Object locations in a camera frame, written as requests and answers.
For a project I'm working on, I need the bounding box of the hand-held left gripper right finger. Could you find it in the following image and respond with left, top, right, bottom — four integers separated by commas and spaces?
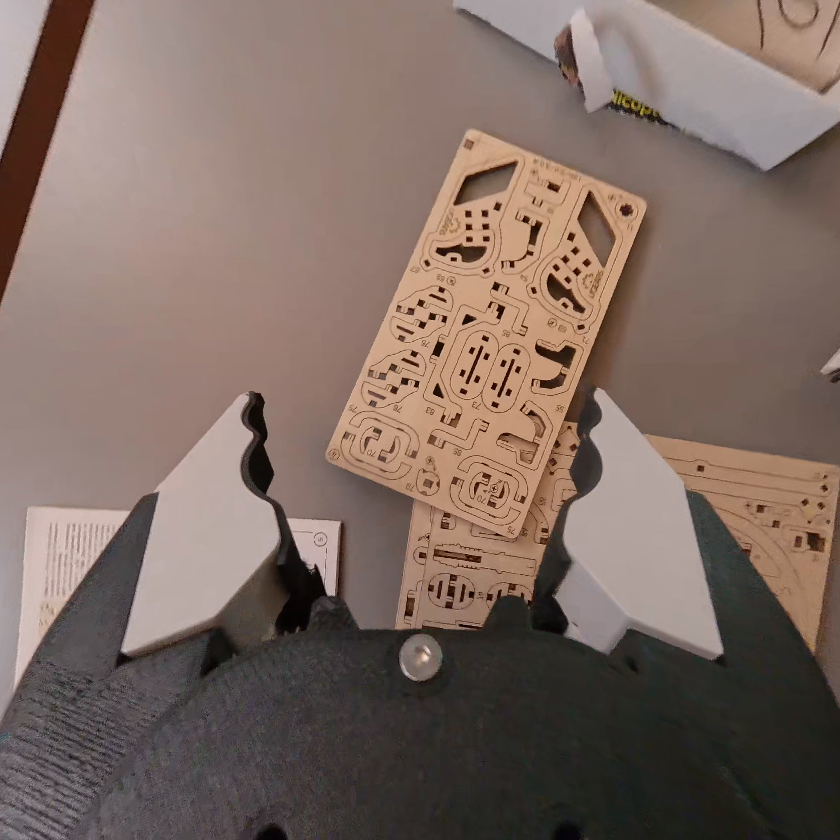
532, 386, 725, 661

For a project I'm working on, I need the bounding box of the stack of large wooden puzzle sheets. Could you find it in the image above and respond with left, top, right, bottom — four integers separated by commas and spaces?
395, 420, 840, 657

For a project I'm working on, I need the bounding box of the small wooden puzzle sheet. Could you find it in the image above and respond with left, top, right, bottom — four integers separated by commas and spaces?
326, 129, 647, 539

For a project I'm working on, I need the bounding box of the pale wooden sheet with curved lines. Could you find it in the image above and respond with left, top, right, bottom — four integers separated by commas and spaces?
656, 0, 840, 94

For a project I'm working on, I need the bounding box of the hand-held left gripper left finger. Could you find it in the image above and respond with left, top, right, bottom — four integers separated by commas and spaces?
120, 392, 327, 658

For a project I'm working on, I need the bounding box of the grey desk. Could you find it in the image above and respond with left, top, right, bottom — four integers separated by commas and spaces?
0, 0, 56, 158
0, 0, 840, 697

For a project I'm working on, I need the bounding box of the white open cardboard box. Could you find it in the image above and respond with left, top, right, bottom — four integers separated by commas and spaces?
453, 0, 840, 173

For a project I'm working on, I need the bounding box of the open instruction booklet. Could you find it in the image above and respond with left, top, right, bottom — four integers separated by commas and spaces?
16, 505, 343, 670

